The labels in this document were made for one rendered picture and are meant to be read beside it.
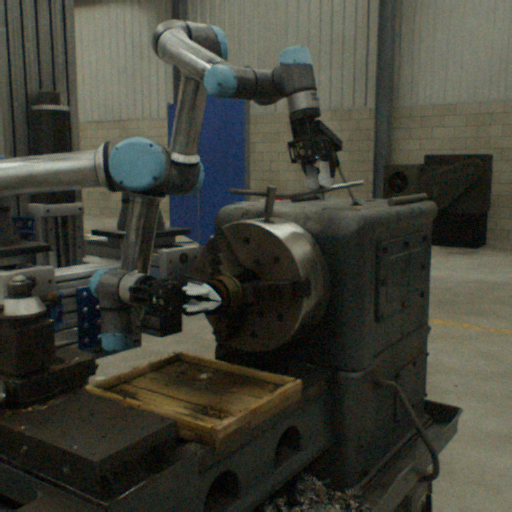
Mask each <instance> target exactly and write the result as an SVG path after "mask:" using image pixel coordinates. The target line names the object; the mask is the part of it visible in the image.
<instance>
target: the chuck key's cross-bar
mask: <svg viewBox="0 0 512 512"><path fill-rule="evenodd" d="M363 185H364V181H363V180H360V181H353V182H348V184H341V185H336V186H331V187H330V188H318V189H313V190H306V191H301V192H295V193H277V192H275V197H278V199H295V197H300V196H305V195H312V194H317V193H323V192H329V191H334V190H340V189H346V188H352V187H357V186H363ZM230 193H232V194H244V195H255V196H266V197H267V196H268V192H265V191H254V190H243V189H230Z"/></svg>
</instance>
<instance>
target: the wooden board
mask: <svg viewBox="0 0 512 512"><path fill-rule="evenodd" d="M181 352H182V351H177V352H175V354H171V355H170V356H166V357H165V358H164V357H163V358H162V359H161V358H159V359H155V360H153V361H150V362H147V363H145V364H143V365H139V366H137V367H138V369H137V367H136V369H135V367H134V369H130V370H128V371H124V372H122V373H119V374H117V375H116V377H114V376H115V375H114V376H112V377H108V378H105V379H102V380H99V382H96V383H93V384H90V385H88V386H86V387H84V388H83V389H82V390H85V391H89V392H92V393H95V394H99V395H102V396H105V398H108V399H111V400H116V401H119V402H122V403H127V404H129V405H131V404H132V405H133V404H135V406H137V407H140V406H141V408H142V409H143V408H146V410H149V411H152V412H155V413H158V414H162V416H164V415H165V417H169V418H172V419H175V420H177V422H176V430H175V436H176V437H179V438H182V439H185V440H188V441H191V442H195V443H198V444H201V445H204V447H207V448H211V449H214V450H219V449H220V448H222V446H223V445H225V444H228V443H229V442H231V441H232V440H234V439H236V438H237V437H239V436H240V435H243V434H245V433H246V431H248V430H249V429H251V428H253V427H254V426H256V425H259V424H260V423H262V422H263V421H265V420H267V419H268V418H270V416H272V415H273V414H276V413H277V412H278V411H280V410H281V409H283V408H285V407H286V406H288V405H289V404H291V403H294V401H295V400H297V399H298V398H300V397H301V389H302V380H300V379H297V380H296V378H291V377H287V376H283V375H279V374H277V375H275V374H272V373H268V372H263V370H260V369H255V368H250V367H244V366H240V365H235V364H231V363H228V362H223V361H219V360H215V359H211V358H205V357H201V356H200V357H199V356H197V355H189V354H186V352H182V354H181ZM160 359H161V360H160ZM177 362H182V363H181V364H180V365H181V366H182V367H178V366H177ZM173 363H176V366H175V368H179V370H175V368H173V367H170V368H169V370H170V371H169V370H166V371H165V368H166V367H169V366H171V365H173ZM186 363H188V364H189V365H188V364H187V365H186ZM192 364H193V365H192ZM166 365H167V366H166ZM168 365H169V366H168ZM180 365H179V366H180ZM185 365H186V368H185ZM194 365H195V366H194ZM200 365H201V366H200ZM165 366H166V367H165ZM187 366H188V367H187ZM197 366H200V369H198V368H199V367H198V368H196V367H197ZM163 367H165V368H163ZM192 367H193V368H194V371H193V369H192ZM201 367H202V368H203V367H204V368H205V369H204V368H203V369H201ZM160 368H161V370H160ZM207 368H209V369H207ZM211 368H212V369H215V371H216V372H217V373H218V374H217V373H215V371H213V372H214V373H213V372H212V369H211ZM181 369H184V372H181ZM188 369H189V371H192V372H193V373H194V374H195V375H194V374H193V375H189V376H187V375H186V373H187V374H190V372H187V371H188ZM195 369H196V371H197V372H198V373H199V375H200V373H201V376H200V377H199V375H196V373H195ZM156 370H157V371H159V372H160V373H159V372H156ZM172 370H175V371H172ZM162 371H163V372H162ZM168 371H169V373H168ZM176 371H179V372H176ZM201 371H203V372H201ZM207 371H209V372H212V373H210V374H209V373H207ZM221 371H222V372H227V373H224V374H223V373H222V372H221ZM155 372H156V373H155ZM166 372H167V373H166ZM174 372H176V373H174ZM219 372H221V373H220V374H219ZM162 373H163V374H162ZM173 373H174V374H173ZM179 373H181V374H179ZM183 373H184V377H183V376H182V375H183ZM145 374H146V375H145ZM177 374H178V375H177ZM206 374H209V376H206ZM214 374H215V375H214ZM229 374H230V375H229ZM232 374H234V375H233V376H234V377H233V376H231V375H232ZM140 375H141V377H140V378H139V376H140ZM143 375H144V376H143ZM173 375H177V376H173ZM179 375H180V376H179ZM210 375H211V376H210ZM224 375H226V376H224ZM236 375H238V376H237V377H235V376H236ZM146 376H148V377H146ZM181 376H182V377H181ZM217 376H218V377H217ZM230 376H231V377H230ZM137 377H138V378H137ZM144 377H145V378H144ZM151 377H152V379H151ZM179 377H180V378H179ZM185 377H190V379H187V380H186V379H184V378H185ZM201 377H202V379H204V380H203V381H202V380H200V379H201ZM204 377H207V378H209V379H206V378H204ZM213 377H215V378H213ZM241 377H243V378H241ZM247 377H248V378H250V379H249V380H248V379H247ZM136 378H137V379H136ZM153 378H159V379H153ZM170 378H171V380H170ZM173 378H174V379H173ZM224 378H226V380H223V379H224ZM232 378H235V379H234V381H233V380H232ZM237 378H238V379H237ZM134 379H135V380H134ZM167 379H168V380H167ZM205 379H206V380H205ZM211 379H214V380H215V382H214V380H211ZM228 379H229V380H228ZM251 379H255V381H256V380H257V381H256V382H258V383H255V381H252V380H251ZM129 380H130V381H129ZM217 380H219V381H217ZM231 380H232V381H231ZM236 380H238V382H236ZM247 380H248V381H247ZM128 381H129V382H130V384H128V385H125V384H126V382H128ZM136 381H137V382H136ZM138 381H139V382H138ZM142 381H144V382H142ZM220 381H223V383H226V384H224V385H223V383H221V382H220ZM224 381H226V382H224ZM229 381H230V382H233V383H229ZM212 382H213V383H212ZM218 382H220V383H221V385H220V383H218ZM245 382H246V383H245ZM250 382H251V383H252V384H251V383H250ZM267 382H268V384H267V385H265V383H267ZM227 383H228V384H227ZM238 383H239V384H238ZM262 383H263V385H260V384H262ZM272 383H273V384H272ZM119 384H121V386H120V385H119ZM187 384H188V385H187ZM236 384H238V385H239V386H241V388H243V389H241V388H239V386H238V385H236ZM246 384H248V385H246ZM249 384H250V385H251V388H248V389H247V388H246V386H249ZM255 384H257V385H260V386H257V385H255ZM271 384H272V387H276V385H278V387H277V388H278V389H277V388H276V389H277V390H276V392H273V390H274V388H273V390H272V388H271V387H270V389H271V390H270V391H272V392H273V393H271V392H270V393H271V394H270V393H269V390H267V389H269V388H268V387H269V385H271ZM279 384H280V385H279ZM133 385H134V386H133ZM234 385H235V386H234ZM252 385H253V386H252ZM124 386H125V387H124ZM165 386H168V387H165ZM232 386H234V388H232ZM264 386H265V388H264ZM116 387H117V388H116ZM210 387H211V388H210ZM236 388H237V390H236V391H233V389H236ZM244 388H245V389H244ZM252 388H253V390H252ZM255 388H257V389H255ZM258 388H260V389H261V390H258ZM110 389H111V390H110ZM118 389H120V392H119V391H118ZM151 389H152V390H151ZM107 390H108V391H107ZM109 390H110V391H109ZM146 390H150V391H146ZM243 390H244V391H243ZM113 391H115V392H113ZM126 391H127V393H126ZM185 391H186V392H185ZM237 391H238V392H237ZM252 391H253V392H252ZM111 392H113V393H111ZM136 392H137V393H138V394H137V393H136ZM152 392H156V394H155V393H152ZM243 392H245V393H247V394H249V395H247V394H245V393H243ZM109 393H111V395H110V394H109ZM118 393H119V395H118ZM131 393H133V394H131ZM134 394H135V395H134ZM193 394H194V395H193ZM120 395H121V396H120ZM132 395H133V396H132ZM255 395H256V399H257V400H256V399H255ZM249 396H250V397H249ZM251 396H254V397H251ZM258 396H263V397H264V398H262V399H261V397H258ZM123 397H126V400H123ZM195 397H196V398H195ZM238 398H240V400H238ZM220 400H221V403H218V401H220ZM256 401H257V403H256ZM206 403H207V404H206ZM250 403H251V404H250ZM205 404H206V405H205ZM249 404H250V405H249ZM257 404H259V405H257ZM208 405H210V406H208ZM226 405H228V406H226ZM133 406H134V405H133ZM206 406H207V407H206ZM219 406H221V407H219ZM222 406H223V407H224V406H226V407H224V411H222V409H223V407H222ZM199 407H200V408H199ZM153 408H154V409H153ZM194 408H195V409H194ZM207 408H210V412H207V411H206V409H207ZM214 408H216V409H214ZM217 408H218V409H217ZM248 408H250V409H248ZM187 409H188V410H187ZM203 409H205V410H203ZM198 410H199V411H198ZM207 410H208V409H207ZM239 410H241V412H240V411H239ZM183 411H184V412H183ZM200 411H202V413H201V412H200ZM213 411H215V412H213ZM220 411H221V413H220V414H219V412H220ZM226 411H228V412H226ZM230 411H231V412H230ZM175 412H178V413H175ZM190 412H194V413H193V414H189V413H190ZM211 412H212V413H215V414H212V415H211V414H205V413H211ZM222 412H223V416H221V415H222ZM224 412H226V413H228V414H224ZM197 413H198V414H197ZM229 413H230V414H229ZM232 414H233V415H234V414H235V415H237V416H233V415H232ZM214 415H215V416H214ZM213 416H214V418H213ZM179 417H180V418H179ZM208 418H210V420H208ZM202 420H204V422H201V421H202ZM223 420H224V421H223ZM212 422H214V424H212ZM221 422H222V423H221ZM216 424H217V425H216ZM215 426H217V428H215Z"/></svg>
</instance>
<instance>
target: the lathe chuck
mask: <svg viewBox="0 0 512 512"><path fill-rule="evenodd" d="M261 221H264V219H255V220H247V221H239V222H233V223H230V224H228V225H225V226H222V230H223V232H225V234H226V236H227V238H228V240H229V242H230V244H231V246H232V247H233V249H234V252H235V254H236V256H237V258H238V259H239V261H240V263H241V265H243V267H244V269H250V270H251V271H249V272H248V273H247V274H245V275H244V276H241V277H239V278H237V279H236V280H238V281H239V282H240V283H241V284H243V283H247V282H250V281H252V277H253V273H254V272H255V273H256V274H257V275H258V276H260V278H261V280H290V281H304V280H306V279H307V284H308V296H307V297H303V298H298V297H296V298H293V299H290V300H287V301H281V300H268V301H265V302H264V301H254V304H255V305H253V306H248V307H247V308H246V310H245V312H244V315H243V317H241V321H240V323H239V325H238V328H237V330H236V333H235V335H234V339H233V341H232V343H231V345H232V346H233V347H235V348H238V349H240V350H244V351H248V352H266V351H270V350H273V349H275V348H278V347H280V346H283V345H285V344H287V343H289V342H291V341H294V340H296V339H298V338H300V336H301V335H303V334H304V333H305V332H306V331H307V330H308V329H309V328H311V327H312V325H313V324H314V322H315V321H316V318H317V316H318V314H319V311H320V308H321V304H322V298H323V277H322V272H321V267H320V263H319V261H318V258H317V256H316V254H315V252H314V249H313V247H312V246H310V244H309V243H308V242H307V240H306V239H305V238H304V237H303V236H302V235H301V234H300V232H299V231H298V230H296V229H295V228H293V227H291V226H290V225H288V224H286V223H284V222H281V221H278V220H273V219H270V222H272V224H270V223H264V222H261ZM211 259H212V257H211V255H210V253H209V252H208V249H206V247H205V245H204V246H203V248H202V252H201V254H200V257H199V260H198V265H197V273H196V277H198V278H201V279H203V280H204V281H206V280H208V279H210V276H209V274H210V273H211V272H213V271H212V269H211V266H210V264H209V261H210V260H211ZM305 277H306V279H305ZM303 328H304V330H303V331H302V332H301V333H300V334H299V335H297V336H296V338H295V335H296V334H297V333H298V332H299V331H300V330H301V329H303Z"/></svg>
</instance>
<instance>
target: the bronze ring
mask: <svg viewBox="0 0 512 512"><path fill-rule="evenodd" d="M204 282H205V284H208V285H209V287H210V288H212V289H213V290H214V291H215V292H216V294H217V295H218V296H219V297H220V298H221V304H220V305H219V306H218V307H216V308H215V309H212V310H210V311H206V312H203V313H204V314H206V315H221V314H231V313H234V312H236V311H237V310H238V309H239V307H240V305H241V300H243V292H241V288H240V285H239V284H241V283H240V282H239V281H238V280H236V279H235V278H234V277H233V276H231V275H229V274H225V273H223V274H218V275H216V276H215V277H214V278H210V279H208V280H206V281H204ZM195 297H197V298H201V299H202V300H208V299H210V300H212V299H211V298H209V297H203V296H201V295H196V296H195Z"/></svg>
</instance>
